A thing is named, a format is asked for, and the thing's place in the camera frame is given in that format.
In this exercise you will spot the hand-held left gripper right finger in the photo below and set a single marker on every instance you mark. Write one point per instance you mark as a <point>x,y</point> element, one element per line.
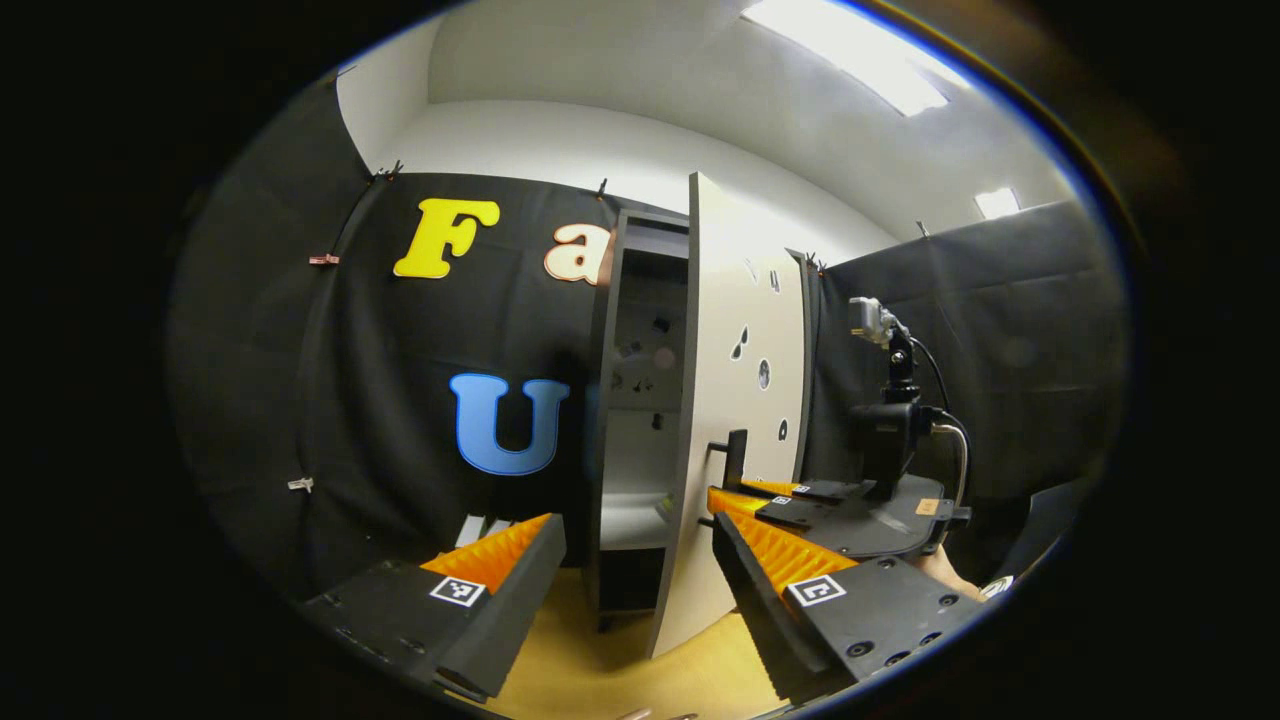
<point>755,610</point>

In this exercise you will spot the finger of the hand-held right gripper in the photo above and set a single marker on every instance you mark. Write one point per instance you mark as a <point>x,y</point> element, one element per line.
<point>800,512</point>
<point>825,490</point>

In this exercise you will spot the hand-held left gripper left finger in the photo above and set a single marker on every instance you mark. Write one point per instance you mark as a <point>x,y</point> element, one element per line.
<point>515,605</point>

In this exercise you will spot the dark grey cabinet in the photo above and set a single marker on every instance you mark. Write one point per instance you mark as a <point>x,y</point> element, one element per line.
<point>603,420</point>

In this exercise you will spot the white cabinet shelf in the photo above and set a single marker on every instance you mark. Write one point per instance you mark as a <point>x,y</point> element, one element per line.
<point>635,520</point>

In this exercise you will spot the pale green book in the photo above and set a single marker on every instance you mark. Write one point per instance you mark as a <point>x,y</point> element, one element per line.
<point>470,532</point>

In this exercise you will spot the black backdrop cloth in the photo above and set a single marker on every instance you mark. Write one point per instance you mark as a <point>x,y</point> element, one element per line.
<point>350,380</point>

